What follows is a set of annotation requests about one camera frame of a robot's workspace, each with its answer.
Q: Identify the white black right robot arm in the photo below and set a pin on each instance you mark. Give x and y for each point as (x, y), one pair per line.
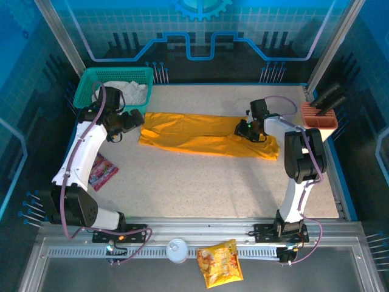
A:
(293, 200)

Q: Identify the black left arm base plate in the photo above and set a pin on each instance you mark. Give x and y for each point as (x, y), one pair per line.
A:
(138, 232)

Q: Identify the yellow chips bag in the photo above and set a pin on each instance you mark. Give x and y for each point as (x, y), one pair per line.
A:
(220, 264)

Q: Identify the white t-shirt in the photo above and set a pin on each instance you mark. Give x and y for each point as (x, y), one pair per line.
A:
(135, 91)

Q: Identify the orange t-shirt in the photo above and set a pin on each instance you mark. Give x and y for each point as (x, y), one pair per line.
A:
(188, 130)

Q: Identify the aluminium frame rail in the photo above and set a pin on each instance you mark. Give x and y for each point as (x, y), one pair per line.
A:
(197, 223)

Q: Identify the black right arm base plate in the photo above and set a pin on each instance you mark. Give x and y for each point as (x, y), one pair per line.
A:
(264, 232)

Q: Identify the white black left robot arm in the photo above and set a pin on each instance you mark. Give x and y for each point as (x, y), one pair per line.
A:
(85, 152)

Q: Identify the controller board with led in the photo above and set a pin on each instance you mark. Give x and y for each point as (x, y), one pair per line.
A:
(287, 254)
(117, 252)

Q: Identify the white knife block terracotta top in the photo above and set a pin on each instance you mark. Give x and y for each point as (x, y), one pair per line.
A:
(320, 121)

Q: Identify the purple candy bag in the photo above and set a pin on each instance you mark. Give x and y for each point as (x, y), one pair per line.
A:
(103, 171)

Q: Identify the aluminium frame post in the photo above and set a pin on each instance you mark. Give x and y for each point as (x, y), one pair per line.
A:
(334, 39)
(60, 33)

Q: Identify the left controller board with LED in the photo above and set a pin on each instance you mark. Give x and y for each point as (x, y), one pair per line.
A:
(117, 252)

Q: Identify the teal plastic basket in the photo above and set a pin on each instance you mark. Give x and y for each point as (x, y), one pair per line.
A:
(127, 73)

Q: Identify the right controller board with LED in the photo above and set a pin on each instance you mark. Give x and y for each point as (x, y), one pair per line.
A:
(287, 254)

